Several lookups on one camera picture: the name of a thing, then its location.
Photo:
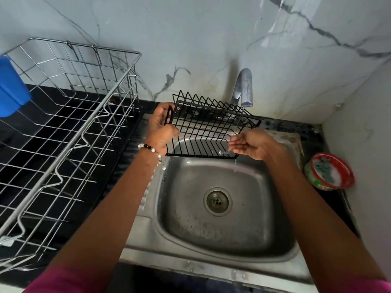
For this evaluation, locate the person's left forearm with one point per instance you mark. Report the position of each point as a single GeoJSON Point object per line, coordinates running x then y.
{"type": "Point", "coordinates": [116, 210]}

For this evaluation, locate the pink sleeve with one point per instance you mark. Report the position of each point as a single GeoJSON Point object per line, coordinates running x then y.
{"type": "Point", "coordinates": [61, 282]}
{"type": "Point", "coordinates": [360, 286]}

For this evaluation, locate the person's left thumb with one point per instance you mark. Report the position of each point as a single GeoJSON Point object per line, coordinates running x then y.
{"type": "Point", "coordinates": [172, 132]}

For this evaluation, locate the person's right hand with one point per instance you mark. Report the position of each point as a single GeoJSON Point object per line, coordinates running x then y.
{"type": "Point", "coordinates": [259, 144]}

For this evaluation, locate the pink left sleeve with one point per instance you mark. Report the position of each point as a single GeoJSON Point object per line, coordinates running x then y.
{"type": "Point", "coordinates": [61, 282]}

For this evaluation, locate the person's right thumb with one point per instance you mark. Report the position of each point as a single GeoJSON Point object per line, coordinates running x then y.
{"type": "Point", "coordinates": [243, 135]}

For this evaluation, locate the chrome faucet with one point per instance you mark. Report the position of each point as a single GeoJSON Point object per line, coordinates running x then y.
{"type": "Point", "coordinates": [243, 85]}

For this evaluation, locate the pink right sleeve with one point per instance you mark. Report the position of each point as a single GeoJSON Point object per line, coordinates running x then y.
{"type": "Point", "coordinates": [360, 286]}

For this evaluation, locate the person's right forearm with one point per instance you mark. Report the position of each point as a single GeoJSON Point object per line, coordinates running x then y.
{"type": "Point", "coordinates": [311, 216]}

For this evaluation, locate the red green dish soap tub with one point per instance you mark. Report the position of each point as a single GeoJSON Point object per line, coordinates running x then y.
{"type": "Point", "coordinates": [330, 173]}

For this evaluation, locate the blue plastic container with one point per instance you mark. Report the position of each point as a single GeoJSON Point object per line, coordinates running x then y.
{"type": "Point", "coordinates": [12, 88]}

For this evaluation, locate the stainless steel sink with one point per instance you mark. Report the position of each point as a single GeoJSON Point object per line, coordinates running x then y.
{"type": "Point", "coordinates": [189, 228]}

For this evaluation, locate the person's left hand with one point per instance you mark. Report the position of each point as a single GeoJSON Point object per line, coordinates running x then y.
{"type": "Point", "coordinates": [157, 131]}

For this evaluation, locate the metal sink drain strainer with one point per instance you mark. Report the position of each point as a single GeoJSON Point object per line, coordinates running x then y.
{"type": "Point", "coordinates": [217, 201]}

